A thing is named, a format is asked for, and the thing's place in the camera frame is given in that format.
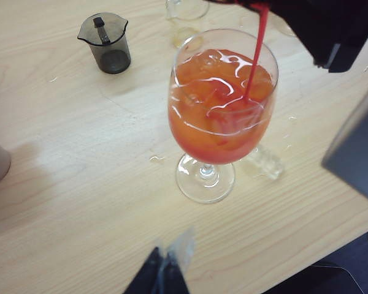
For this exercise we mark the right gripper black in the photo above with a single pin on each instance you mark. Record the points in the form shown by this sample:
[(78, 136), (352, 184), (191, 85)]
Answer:
[(346, 30)]

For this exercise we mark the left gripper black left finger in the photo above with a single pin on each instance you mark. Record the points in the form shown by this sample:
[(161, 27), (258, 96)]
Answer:
[(159, 275)]

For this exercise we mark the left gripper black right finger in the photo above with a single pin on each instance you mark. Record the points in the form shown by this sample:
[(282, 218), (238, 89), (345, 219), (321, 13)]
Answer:
[(358, 153)]

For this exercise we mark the clear measuring cup yellow residue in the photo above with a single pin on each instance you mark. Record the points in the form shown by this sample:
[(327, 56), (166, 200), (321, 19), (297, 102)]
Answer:
[(187, 9)]

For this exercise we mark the dark grey measuring cup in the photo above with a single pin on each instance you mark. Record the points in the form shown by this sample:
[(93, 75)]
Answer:
[(110, 55)]

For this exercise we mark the small clear ice cube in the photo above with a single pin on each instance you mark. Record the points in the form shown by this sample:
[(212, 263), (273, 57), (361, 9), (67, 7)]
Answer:
[(268, 163)]

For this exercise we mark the stemmed wine glass with juice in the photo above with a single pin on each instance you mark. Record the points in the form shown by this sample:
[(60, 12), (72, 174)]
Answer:
[(220, 122)]

